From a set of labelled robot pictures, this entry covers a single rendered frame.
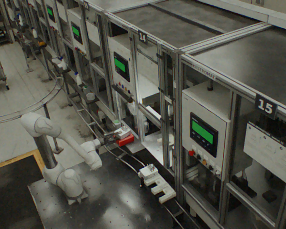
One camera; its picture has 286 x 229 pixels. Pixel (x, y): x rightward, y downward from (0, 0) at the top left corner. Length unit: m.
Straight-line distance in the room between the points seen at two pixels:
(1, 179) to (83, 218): 1.90
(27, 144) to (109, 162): 1.95
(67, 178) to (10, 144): 2.33
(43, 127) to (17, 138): 2.67
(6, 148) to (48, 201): 2.07
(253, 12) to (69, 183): 1.96
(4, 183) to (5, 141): 0.91
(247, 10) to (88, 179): 1.98
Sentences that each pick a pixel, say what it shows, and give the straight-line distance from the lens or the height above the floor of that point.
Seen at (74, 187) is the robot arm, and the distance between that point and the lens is 2.83.
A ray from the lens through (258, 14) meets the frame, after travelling 2.55.
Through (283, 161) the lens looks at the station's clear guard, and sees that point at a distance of 1.66.
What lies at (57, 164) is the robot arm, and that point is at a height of 0.97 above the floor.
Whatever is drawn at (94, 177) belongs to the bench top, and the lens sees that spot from 3.11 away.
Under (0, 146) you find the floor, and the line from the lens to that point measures 5.05.
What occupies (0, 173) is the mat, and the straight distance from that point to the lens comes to 4.58.
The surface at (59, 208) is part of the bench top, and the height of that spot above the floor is 0.68.
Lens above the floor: 2.85
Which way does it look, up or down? 35 degrees down
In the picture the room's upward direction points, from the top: 5 degrees counter-clockwise
